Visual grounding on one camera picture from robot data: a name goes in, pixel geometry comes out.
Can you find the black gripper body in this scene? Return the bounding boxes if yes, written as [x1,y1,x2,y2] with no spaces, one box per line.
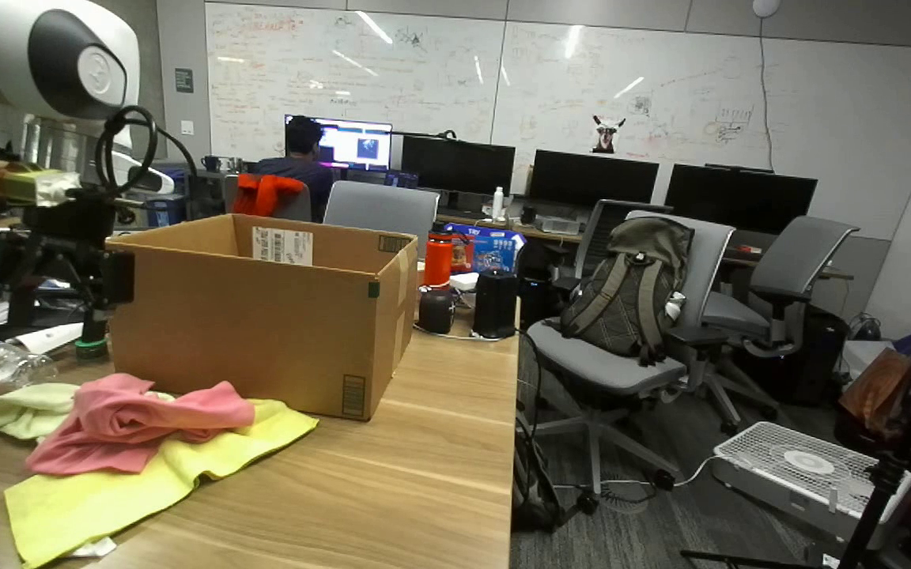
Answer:
[16,194,123,281]

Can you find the pink cloth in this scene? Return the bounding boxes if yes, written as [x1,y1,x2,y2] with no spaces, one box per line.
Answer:
[22,370,261,481]

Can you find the pale green towel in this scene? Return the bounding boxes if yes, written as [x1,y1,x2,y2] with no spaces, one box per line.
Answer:
[0,379,85,442]

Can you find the brown cardboard box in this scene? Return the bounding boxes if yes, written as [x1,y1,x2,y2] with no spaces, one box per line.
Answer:
[104,213,424,423]

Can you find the green tape roll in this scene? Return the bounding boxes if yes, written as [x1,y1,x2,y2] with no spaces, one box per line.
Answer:
[76,334,114,363]

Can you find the clear plastic water bottle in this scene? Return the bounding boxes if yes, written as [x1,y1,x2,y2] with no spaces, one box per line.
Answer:
[0,331,53,390]

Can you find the yellow cloth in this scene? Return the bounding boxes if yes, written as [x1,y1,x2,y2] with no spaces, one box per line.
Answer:
[4,395,324,569]

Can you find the red cloth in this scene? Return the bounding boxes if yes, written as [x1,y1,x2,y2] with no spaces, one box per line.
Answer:
[232,170,313,221]

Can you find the small white paper scrap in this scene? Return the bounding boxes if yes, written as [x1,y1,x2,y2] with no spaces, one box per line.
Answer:
[71,533,120,561]

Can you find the grey fabric office chair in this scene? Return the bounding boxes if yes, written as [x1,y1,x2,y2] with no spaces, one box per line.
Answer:
[324,176,444,256]

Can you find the lit computer monitor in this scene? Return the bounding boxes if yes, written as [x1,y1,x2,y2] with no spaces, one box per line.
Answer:
[309,116,408,175]

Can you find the black cylindrical cup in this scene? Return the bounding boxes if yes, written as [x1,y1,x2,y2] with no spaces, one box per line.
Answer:
[417,284,455,334]

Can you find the orange bottle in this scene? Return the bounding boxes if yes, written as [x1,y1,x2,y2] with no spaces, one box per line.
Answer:
[421,229,460,292]

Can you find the black computer monitor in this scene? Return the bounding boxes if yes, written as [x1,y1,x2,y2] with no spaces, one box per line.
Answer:
[664,160,821,236]
[525,149,660,213]
[401,137,519,199]

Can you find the blue printed package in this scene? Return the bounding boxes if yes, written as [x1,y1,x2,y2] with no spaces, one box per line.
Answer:
[444,218,530,279]

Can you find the long wooden desk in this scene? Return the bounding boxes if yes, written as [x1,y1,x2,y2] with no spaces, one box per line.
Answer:
[433,214,776,266]

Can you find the light grey mesh office chair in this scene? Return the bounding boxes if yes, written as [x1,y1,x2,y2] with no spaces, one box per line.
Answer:
[523,204,739,516]

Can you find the grey olive backpack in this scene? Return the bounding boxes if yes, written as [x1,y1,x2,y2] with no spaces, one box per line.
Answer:
[558,214,695,365]

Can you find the small llama figurine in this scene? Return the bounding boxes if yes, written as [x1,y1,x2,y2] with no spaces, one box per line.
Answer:
[590,111,631,158]

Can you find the grey armrest office chair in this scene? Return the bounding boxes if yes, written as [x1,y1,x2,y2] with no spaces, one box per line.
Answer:
[701,214,860,430]

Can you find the white flat vented device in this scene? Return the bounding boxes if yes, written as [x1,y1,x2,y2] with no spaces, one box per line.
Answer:
[711,418,911,549]

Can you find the black computer tower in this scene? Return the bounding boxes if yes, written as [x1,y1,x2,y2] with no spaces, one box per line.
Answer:
[792,303,853,412]

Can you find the brown leather bag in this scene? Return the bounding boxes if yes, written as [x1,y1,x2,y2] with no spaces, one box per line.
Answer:
[840,345,911,449]

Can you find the black tripod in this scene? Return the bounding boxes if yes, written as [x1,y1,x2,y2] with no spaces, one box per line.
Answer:
[675,248,911,569]

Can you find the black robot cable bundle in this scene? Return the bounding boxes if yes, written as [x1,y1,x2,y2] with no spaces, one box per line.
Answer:
[92,104,202,199]

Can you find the wall whiteboard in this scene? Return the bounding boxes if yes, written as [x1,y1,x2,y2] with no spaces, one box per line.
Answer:
[202,0,776,175]

